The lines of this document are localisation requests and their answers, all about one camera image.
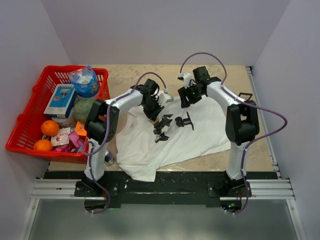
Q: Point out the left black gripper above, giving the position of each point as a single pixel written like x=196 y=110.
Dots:
x=153 y=115

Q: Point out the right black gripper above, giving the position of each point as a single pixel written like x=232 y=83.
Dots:
x=183 y=92

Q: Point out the white printed t-shirt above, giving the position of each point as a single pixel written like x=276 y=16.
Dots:
x=140 y=153

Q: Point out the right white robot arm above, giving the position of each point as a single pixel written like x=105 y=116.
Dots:
x=242 y=123

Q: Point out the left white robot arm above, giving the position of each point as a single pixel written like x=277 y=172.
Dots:
x=102 y=121

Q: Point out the blue red drink can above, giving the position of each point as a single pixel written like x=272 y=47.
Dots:
x=109 y=158

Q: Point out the blue plastic bag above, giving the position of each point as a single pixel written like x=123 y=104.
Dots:
x=85 y=82

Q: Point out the orange packet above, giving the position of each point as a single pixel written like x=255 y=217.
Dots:
x=80 y=129

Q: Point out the pink packet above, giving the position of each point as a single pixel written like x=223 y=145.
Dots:
x=75 y=142

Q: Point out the blue white razor box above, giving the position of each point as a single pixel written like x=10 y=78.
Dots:
x=61 y=101

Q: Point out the red white snack packet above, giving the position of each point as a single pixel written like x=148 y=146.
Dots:
x=62 y=138

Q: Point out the red plastic basket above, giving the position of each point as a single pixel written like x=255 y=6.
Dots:
x=27 y=129

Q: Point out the upper orange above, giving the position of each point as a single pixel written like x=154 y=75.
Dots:
x=50 y=128

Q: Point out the orange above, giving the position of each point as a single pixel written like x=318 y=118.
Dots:
x=43 y=145
x=50 y=128

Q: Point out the lower orange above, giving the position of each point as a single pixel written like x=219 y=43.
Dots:
x=43 y=145

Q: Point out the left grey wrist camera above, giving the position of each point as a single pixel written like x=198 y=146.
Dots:
x=164 y=98

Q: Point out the black metal bracket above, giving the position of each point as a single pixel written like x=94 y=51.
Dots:
x=245 y=95

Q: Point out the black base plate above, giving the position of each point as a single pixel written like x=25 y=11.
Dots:
x=211 y=189

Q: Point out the aluminium rail frame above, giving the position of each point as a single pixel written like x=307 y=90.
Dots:
x=55 y=213

